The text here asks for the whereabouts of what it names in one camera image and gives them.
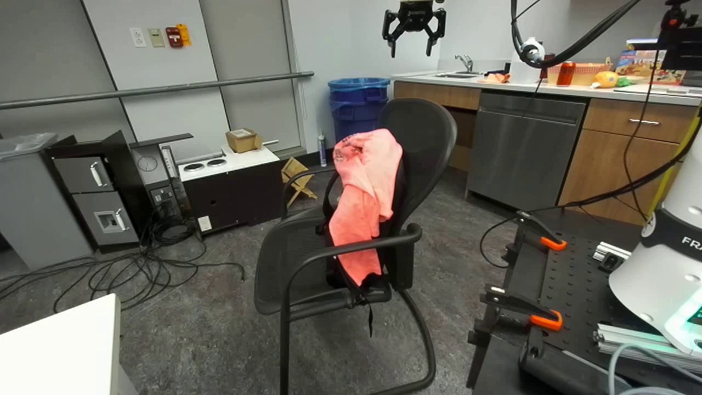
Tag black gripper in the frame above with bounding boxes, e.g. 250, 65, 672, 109
379, 0, 447, 60

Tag coral pink sweatshirt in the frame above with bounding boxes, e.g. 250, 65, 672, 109
327, 127, 406, 290

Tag black mesh office chair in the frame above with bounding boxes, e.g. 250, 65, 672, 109
253, 98, 461, 395

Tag blue recycling bin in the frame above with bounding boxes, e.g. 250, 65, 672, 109
327, 78, 394, 168

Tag red bottle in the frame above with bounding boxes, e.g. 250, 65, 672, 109
556, 60, 578, 88

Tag stainless steel dishwasher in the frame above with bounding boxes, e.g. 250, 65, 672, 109
465, 88, 591, 216

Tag orange box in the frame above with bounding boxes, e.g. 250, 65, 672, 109
547, 57, 612, 88

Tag small wooden folding stand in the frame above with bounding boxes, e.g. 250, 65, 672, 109
280, 157, 320, 211

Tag yellow toy fruit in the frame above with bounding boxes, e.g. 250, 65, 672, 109
593, 69, 621, 90

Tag small cardboard box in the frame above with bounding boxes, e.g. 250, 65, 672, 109
225, 127, 262, 154

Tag red fire alarm pull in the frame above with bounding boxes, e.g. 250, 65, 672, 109
165, 22, 193, 51

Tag low black cabinet white top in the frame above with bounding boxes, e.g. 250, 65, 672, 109
176, 146, 291, 238

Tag wooden counter cabinet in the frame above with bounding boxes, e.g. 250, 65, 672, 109
391, 72, 702, 228

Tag small white metal block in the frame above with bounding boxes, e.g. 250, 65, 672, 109
591, 240, 632, 272

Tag black perforated mounting board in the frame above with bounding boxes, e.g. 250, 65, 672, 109
468, 211, 702, 395

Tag black file cabinet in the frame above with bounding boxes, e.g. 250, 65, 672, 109
45, 129, 149, 250

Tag aluminium extrusion bar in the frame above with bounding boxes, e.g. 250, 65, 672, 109
593, 321, 702, 370

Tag grey metal cabinet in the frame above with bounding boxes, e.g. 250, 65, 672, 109
0, 132, 96, 272

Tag white table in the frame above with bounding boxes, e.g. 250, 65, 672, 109
0, 292, 138, 395

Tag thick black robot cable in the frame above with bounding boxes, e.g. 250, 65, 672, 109
509, 0, 645, 72

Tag black clamp orange handle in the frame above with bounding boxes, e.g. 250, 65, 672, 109
502, 208, 570, 270
468, 284, 566, 392

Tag long black power cable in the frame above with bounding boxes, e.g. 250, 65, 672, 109
478, 146, 702, 270

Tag black camera on mount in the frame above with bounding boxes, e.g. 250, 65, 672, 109
657, 0, 702, 72

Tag grey wall rail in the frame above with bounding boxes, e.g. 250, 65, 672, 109
0, 70, 317, 112

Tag black floor cable bundle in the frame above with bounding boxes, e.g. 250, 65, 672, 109
0, 238, 249, 314

